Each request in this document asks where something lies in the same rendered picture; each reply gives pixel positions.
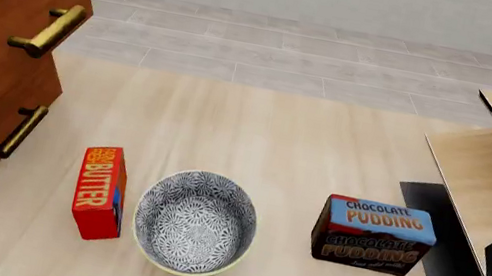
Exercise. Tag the pale wood panel rack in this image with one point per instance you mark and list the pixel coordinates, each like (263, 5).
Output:
(489, 169)

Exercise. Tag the red butter box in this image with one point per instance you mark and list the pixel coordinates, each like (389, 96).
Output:
(95, 183)

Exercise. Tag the chocolate pudding box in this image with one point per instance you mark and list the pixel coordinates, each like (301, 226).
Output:
(370, 240)

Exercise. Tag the patterned blue-white bowl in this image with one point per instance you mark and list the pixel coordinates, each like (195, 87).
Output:
(193, 220)

